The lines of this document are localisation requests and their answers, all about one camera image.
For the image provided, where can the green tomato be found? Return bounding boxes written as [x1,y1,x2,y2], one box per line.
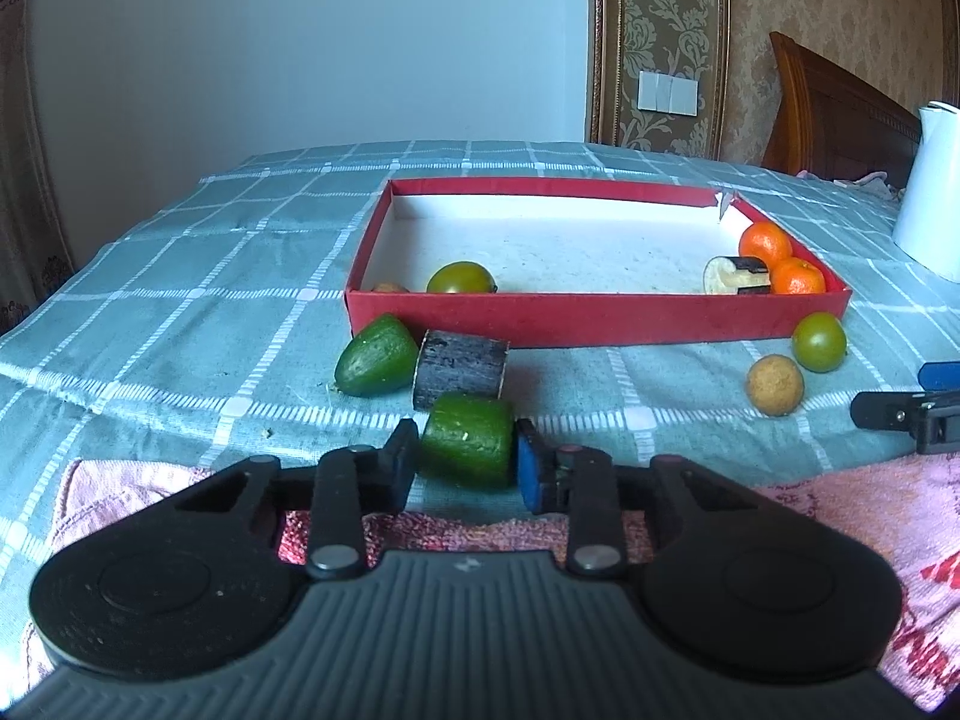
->
[791,312,848,374]
[425,260,498,294]

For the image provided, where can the brown kiwi fruit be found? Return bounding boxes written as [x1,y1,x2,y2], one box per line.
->
[745,355,805,416]

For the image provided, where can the orange mandarin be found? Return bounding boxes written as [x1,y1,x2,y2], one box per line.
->
[770,257,827,296]
[739,221,793,271]

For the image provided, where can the split eggplant chunk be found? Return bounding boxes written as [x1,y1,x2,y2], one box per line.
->
[703,257,771,296]

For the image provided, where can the green cucumber end piece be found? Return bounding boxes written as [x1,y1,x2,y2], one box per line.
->
[334,314,418,397]

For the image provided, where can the dark eggplant chunk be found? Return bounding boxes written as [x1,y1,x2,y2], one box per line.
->
[412,330,509,411]

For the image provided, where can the small brown longan fruit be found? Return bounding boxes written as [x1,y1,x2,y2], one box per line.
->
[373,281,410,294]

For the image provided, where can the pink towel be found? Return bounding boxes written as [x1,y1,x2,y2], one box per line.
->
[47,454,958,710]

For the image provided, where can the white electric kettle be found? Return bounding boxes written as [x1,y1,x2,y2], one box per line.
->
[893,101,960,283]

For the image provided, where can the pink cloth on bed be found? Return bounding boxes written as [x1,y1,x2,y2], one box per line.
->
[796,169,905,203]

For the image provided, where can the teal checked tablecloth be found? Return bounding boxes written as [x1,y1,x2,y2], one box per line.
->
[2,142,958,702]

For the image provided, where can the wooden headboard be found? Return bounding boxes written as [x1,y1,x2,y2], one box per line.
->
[761,31,921,188]

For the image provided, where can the patterned brown curtain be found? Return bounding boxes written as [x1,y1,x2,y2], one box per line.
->
[2,0,73,332]

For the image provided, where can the red shallow cardboard box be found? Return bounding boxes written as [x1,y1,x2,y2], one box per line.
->
[345,177,851,348]

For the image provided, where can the white wall switch panel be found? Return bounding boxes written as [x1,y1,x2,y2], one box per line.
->
[636,71,700,117]

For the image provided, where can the gold wallpaper frame moulding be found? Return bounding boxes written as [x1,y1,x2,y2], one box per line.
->
[586,0,731,160]

